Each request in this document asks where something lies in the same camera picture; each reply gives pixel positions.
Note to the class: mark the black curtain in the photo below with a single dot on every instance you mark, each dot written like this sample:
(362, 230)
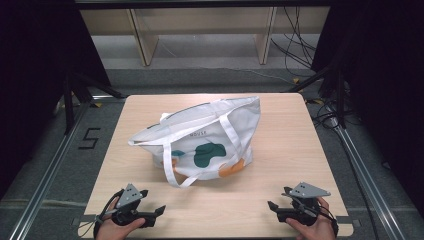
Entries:
(36, 66)
(390, 83)

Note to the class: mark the yellow tape piece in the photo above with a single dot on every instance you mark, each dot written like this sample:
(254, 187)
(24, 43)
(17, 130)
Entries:
(316, 101)
(97, 104)
(296, 80)

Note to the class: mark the white tote bag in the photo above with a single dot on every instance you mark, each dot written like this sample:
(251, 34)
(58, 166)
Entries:
(206, 120)

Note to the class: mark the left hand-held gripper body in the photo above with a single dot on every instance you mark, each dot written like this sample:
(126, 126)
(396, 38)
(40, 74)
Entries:
(129, 197)

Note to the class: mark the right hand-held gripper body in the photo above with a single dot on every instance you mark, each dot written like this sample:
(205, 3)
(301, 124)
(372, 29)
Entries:
(308, 191)

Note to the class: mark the aluminium floor rail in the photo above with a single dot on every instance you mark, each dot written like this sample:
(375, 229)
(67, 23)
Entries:
(46, 180)
(370, 180)

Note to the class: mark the person's right hand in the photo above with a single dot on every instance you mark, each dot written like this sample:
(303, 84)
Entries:
(318, 230)

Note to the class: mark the black metal stand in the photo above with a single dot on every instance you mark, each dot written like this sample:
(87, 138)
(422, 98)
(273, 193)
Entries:
(71, 100)
(338, 96)

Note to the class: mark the person's left hand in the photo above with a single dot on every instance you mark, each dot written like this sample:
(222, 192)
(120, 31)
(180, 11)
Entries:
(115, 230)

